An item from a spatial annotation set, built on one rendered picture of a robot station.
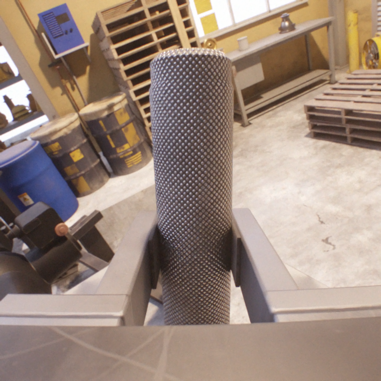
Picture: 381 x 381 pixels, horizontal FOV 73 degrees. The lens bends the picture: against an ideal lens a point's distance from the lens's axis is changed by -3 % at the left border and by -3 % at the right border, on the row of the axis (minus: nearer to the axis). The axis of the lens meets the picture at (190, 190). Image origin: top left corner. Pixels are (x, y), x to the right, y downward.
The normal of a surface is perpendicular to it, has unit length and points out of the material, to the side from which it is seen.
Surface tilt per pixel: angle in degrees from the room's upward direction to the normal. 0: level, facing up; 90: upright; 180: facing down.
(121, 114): 90
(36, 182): 90
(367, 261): 0
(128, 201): 90
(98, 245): 90
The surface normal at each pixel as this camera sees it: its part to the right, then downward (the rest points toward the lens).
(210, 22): 0.36, 0.41
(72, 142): 0.67, 0.21
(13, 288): 0.03, -0.93
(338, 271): -0.32, -0.79
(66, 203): 0.91, -0.10
